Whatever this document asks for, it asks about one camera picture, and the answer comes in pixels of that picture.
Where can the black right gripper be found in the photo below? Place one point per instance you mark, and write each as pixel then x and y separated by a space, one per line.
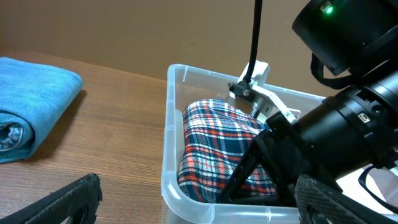
pixel 285 156

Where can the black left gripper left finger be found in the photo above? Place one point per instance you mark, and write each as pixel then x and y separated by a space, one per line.
pixel 76 202

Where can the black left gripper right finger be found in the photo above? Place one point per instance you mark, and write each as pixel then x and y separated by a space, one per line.
pixel 318 203

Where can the plaid flannel shirt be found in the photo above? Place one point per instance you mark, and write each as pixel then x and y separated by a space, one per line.
pixel 216 135

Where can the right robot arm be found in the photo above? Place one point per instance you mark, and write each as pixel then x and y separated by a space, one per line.
pixel 354 51

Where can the clear plastic storage bin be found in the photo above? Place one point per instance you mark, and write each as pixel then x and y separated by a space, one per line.
pixel 186 84

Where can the folded blue jeans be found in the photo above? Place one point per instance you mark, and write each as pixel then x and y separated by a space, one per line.
pixel 33 98

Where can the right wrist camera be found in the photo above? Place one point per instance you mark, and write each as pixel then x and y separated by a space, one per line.
pixel 265 102

